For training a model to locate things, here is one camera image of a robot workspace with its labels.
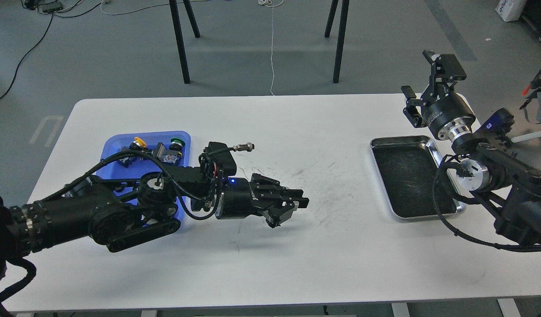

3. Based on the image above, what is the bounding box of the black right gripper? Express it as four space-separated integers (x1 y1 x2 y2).
401 50 475 142

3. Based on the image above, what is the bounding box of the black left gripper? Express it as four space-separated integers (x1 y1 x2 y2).
215 173 310 228

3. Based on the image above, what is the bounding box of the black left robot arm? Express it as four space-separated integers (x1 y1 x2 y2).
0 138 309 317

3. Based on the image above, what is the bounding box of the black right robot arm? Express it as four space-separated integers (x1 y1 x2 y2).
401 50 541 252

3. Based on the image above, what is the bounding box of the silver metal tray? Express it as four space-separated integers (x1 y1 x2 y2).
370 135 442 223

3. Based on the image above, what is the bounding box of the blue plastic tray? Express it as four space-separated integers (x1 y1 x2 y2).
93 131 190 230

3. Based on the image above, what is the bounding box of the white cardboard box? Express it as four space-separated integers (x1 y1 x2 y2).
494 0 527 22

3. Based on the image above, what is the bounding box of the black table leg right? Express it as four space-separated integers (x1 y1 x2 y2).
324 0 350 84

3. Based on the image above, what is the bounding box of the black table leg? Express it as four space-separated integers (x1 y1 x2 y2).
324 0 350 84
169 0 201 84

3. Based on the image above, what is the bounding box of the black table leg left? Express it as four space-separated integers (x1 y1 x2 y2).
169 0 201 84

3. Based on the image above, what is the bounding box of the green push button switch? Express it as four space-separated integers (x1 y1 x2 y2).
152 138 186 165

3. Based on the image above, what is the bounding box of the yellow push button switch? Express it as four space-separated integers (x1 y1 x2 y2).
117 137 149 168

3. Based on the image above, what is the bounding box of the white floor cable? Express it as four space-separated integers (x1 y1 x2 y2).
258 0 285 96

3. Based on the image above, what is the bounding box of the black floor cable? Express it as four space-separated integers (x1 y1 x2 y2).
0 0 103 107

